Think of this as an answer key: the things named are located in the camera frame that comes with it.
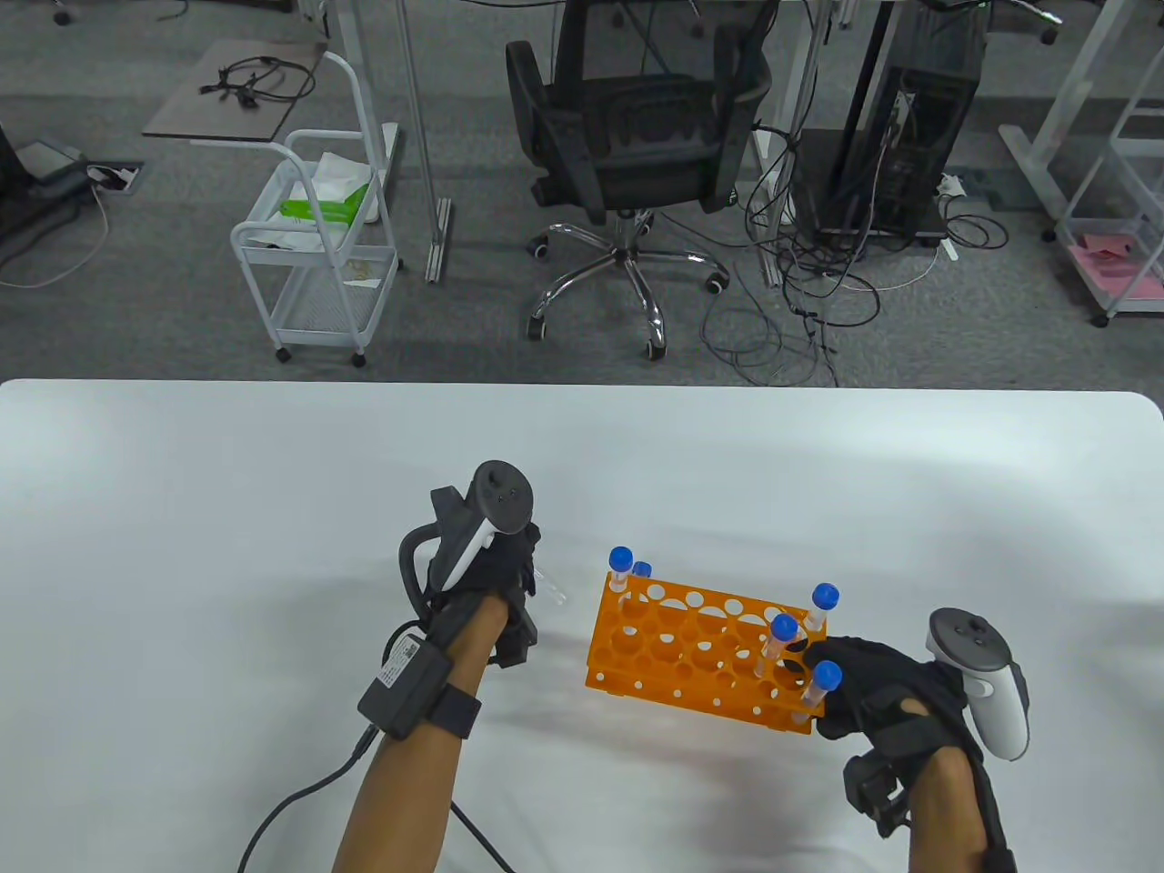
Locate floor outlet box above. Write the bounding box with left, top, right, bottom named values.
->
left=85, top=160, right=146, bottom=195

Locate tangle of floor cables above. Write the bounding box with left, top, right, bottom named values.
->
left=698, top=118, right=1010, bottom=389

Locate black office chair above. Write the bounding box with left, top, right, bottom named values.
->
left=505, top=0, right=774, bottom=362

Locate white and black hand controller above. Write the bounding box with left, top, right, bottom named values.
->
left=398, top=461, right=539, bottom=628
left=926, top=607, right=1031, bottom=763

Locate white desk leg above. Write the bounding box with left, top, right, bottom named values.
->
left=762, top=0, right=838, bottom=289
left=394, top=0, right=454, bottom=285
left=998, top=0, right=1133, bottom=221

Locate black computer tower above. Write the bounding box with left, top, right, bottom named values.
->
left=789, top=0, right=989, bottom=248

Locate black equipment base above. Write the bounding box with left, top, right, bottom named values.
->
left=0, top=123, right=92, bottom=245

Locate person's left forearm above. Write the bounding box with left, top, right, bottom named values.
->
left=332, top=591, right=510, bottom=873

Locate white rolling cart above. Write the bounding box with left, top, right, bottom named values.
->
left=230, top=50, right=403, bottom=367

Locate white wire shelf cart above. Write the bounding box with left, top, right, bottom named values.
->
left=1041, top=55, right=1164, bottom=328

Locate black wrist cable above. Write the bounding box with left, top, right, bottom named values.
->
left=238, top=723, right=515, bottom=873

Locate person's right hand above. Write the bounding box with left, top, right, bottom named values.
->
left=800, top=635, right=988, bottom=774

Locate black coiled cable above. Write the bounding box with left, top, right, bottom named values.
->
left=198, top=55, right=316, bottom=112

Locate brown side table top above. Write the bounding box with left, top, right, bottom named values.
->
left=143, top=38, right=330, bottom=144

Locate green packet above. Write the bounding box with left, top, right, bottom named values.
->
left=280, top=185, right=371, bottom=226

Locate pink sheet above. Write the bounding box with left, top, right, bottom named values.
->
left=1067, top=233, right=1164, bottom=306

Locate orange test tube rack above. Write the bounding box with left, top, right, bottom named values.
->
left=584, top=571, right=830, bottom=736

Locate person's right forearm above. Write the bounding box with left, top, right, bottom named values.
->
left=905, top=750, right=1001, bottom=873

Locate white floor cable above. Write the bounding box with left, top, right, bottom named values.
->
left=0, top=186, right=110, bottom=290

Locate person's left hand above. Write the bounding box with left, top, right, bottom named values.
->
left=423, top=523, right=544, bottom=669

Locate black wrist sensor module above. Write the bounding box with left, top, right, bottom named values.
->
left=843, top=755, right=915, bottom=838
left=496, top=596, right=539, bottom=669

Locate white crumpled paper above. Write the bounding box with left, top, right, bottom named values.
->
left=312, top=151, right=381, bottom=224

